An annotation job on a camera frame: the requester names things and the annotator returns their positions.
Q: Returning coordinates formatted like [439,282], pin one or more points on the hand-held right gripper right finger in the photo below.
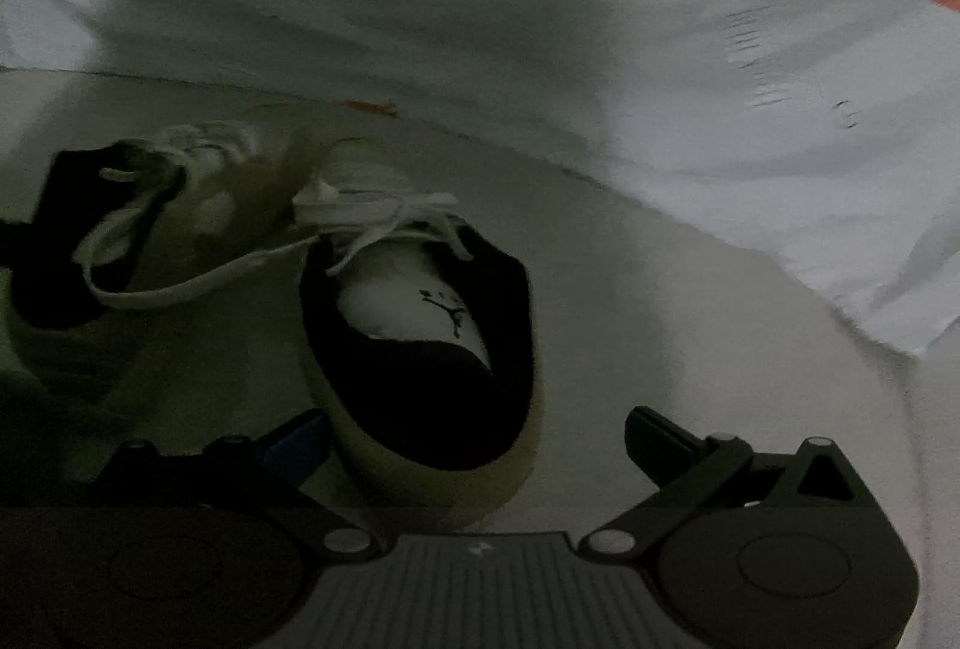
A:
[649,443]

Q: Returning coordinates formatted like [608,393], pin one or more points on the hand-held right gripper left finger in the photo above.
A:
[296,454]

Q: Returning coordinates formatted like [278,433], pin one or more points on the tan and white sneaker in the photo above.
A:
[187,221]
[420,386]

